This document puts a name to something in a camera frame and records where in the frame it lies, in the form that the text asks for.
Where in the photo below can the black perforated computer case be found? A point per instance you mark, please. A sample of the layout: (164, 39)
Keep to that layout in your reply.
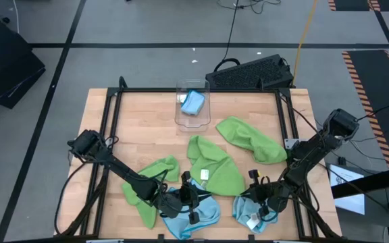
(248, 72)

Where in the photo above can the yellow PCB-7 label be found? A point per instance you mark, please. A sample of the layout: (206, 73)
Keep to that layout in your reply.
(256, 173)

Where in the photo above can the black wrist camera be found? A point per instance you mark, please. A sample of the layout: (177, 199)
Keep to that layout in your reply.
(187, 195)
(268, 194)

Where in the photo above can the large black floor case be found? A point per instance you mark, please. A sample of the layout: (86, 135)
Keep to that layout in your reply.
(5, 67)

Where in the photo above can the white-screen monitor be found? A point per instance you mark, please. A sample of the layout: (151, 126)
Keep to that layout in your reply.
(348, 202)

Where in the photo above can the light blue microfiber towel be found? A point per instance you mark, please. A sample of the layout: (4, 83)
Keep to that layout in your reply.
(240, 209)
(210, 212)
(192, 103)

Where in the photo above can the white paper hang tag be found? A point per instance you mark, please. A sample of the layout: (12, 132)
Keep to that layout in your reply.
(204, 174)
(181, 98)

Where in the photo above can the clear plastic bin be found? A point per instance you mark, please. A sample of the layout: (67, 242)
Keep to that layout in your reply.
(192, 125)

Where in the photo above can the hazard-striped black floor mat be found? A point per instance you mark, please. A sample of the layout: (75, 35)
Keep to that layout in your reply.
(350, 4)
(373, 84)

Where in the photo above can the black neighbouring rig frame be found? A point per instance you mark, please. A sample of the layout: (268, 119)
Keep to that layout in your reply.
(370, 182)

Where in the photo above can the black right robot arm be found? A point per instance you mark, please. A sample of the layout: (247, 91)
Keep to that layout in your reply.
(311, 150)

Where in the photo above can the green microfiber towel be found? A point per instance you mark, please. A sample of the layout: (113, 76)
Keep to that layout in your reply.
(248, 138)
(147, 216)
(221, 168)

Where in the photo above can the silver metal bracket plate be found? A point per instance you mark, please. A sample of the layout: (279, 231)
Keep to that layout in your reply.
(291, 143)

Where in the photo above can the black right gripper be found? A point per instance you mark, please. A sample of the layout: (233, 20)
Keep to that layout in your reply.
(272, 199)

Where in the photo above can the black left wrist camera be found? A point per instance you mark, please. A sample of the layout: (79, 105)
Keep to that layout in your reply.
(187, 195)

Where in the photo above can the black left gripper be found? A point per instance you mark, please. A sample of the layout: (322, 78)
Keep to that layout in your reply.
(171, 206)

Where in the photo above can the white cloth tag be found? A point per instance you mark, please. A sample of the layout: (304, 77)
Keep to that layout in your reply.
(252, 221)

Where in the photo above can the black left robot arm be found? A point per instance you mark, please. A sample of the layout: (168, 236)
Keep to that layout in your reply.
(120, 169)

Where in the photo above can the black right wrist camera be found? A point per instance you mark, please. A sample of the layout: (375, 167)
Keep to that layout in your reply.
(268, 194)

